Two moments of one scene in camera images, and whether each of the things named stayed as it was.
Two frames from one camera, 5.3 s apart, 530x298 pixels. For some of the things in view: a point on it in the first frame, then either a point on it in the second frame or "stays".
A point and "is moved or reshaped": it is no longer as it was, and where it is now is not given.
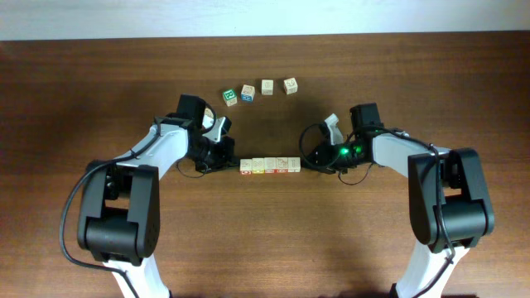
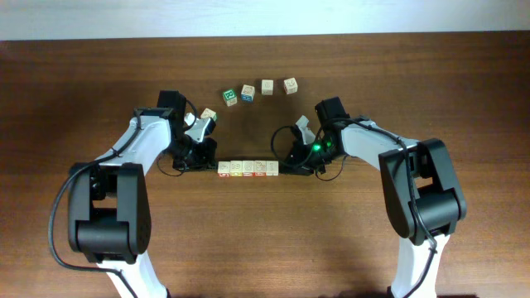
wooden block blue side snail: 248,93 stays
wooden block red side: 246,166 is moved or reshaped
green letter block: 281,165 is moved or reshaped
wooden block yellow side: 257,165 -> 236,168
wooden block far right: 291,86 stays
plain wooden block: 267,87 stays
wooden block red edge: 270,165 -> 248,168
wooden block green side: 208,112 stays
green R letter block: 229,97 stays
